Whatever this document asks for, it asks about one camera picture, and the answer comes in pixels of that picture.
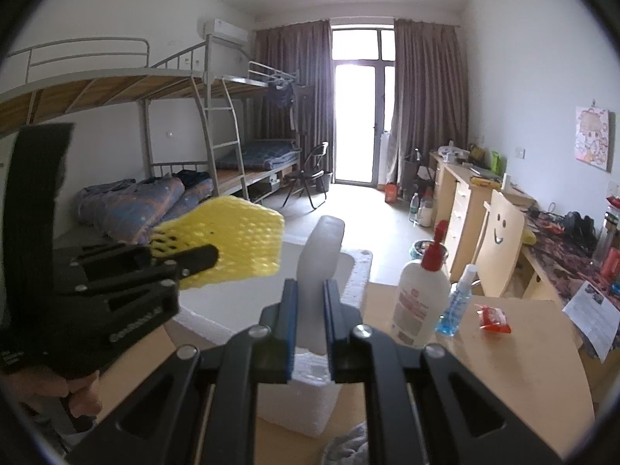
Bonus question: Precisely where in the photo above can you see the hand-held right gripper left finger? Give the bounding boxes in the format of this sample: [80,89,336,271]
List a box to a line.
[68,278,297,465]

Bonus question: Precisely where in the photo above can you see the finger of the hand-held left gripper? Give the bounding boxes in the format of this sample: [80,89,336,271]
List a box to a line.
[77,245,220,308]
[72,236,168,268]

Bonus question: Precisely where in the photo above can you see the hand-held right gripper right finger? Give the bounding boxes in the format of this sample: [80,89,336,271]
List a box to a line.
[324,278,565,465]

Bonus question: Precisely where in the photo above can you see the yellow foam net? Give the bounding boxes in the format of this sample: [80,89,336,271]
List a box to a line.
[151,197,286,288]

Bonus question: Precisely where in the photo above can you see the white foam box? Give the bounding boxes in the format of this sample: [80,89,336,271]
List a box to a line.
[167,239,374,439]

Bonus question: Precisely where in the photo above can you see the person's left hand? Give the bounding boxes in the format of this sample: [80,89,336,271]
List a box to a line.
[20,372,103,420]

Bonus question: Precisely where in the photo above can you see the rolled blue plaid bedding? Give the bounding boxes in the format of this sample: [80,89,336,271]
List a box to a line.
[75,177,214,245]

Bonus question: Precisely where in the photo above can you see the white lotion pump bottle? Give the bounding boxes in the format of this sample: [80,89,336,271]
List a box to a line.
[390,220,452,348]

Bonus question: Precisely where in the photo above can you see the grey cloth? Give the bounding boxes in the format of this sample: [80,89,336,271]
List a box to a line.
[324,421,371,465]

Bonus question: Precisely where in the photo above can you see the clear blue liquid bottle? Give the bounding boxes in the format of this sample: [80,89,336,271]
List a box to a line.
[435,264,478,337]

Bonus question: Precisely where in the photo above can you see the blue mattress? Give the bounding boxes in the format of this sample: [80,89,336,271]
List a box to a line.
[215,139,301,172]

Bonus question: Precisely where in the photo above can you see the black folding chair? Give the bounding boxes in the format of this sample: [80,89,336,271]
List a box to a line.
[282,142,330,210]

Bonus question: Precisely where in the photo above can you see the red snack packet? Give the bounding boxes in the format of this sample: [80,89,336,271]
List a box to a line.
[475,303,513,335]

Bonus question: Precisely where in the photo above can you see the grey metal bunk bed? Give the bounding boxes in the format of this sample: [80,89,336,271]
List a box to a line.
[206,34,301,204]
[0,36,243,219]

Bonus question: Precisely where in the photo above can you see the wooden desk with drawers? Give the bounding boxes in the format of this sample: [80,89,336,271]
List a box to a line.
[429,150,620,398]

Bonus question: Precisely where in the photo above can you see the black bin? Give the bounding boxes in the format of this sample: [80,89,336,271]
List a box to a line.
[404,152,437,195]

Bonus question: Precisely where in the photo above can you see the wooden chair with smiley face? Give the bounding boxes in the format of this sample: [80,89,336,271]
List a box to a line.
[472,189,526,298]

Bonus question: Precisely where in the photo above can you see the dark hanging clothes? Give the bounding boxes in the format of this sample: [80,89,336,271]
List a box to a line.
[266,80,297,131]

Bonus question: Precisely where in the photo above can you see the brown curtain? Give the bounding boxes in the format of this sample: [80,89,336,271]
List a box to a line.
[393,18,470,189]
[254,20,335,189]

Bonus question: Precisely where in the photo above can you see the glass balcony door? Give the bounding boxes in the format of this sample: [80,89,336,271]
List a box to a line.
[332,26,395,187]

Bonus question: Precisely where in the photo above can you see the white air conditioner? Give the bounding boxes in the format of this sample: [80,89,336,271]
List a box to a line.
[200,18,248,43]

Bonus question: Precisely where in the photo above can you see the printed paper sheet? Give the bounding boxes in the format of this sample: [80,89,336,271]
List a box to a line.
[562,280,620,363]

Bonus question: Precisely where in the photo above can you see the black headphones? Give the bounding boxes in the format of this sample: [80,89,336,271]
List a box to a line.
[564,212,596,253]

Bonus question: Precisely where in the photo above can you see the wall poster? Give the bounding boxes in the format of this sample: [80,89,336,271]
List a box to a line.
[575,105,613,172]

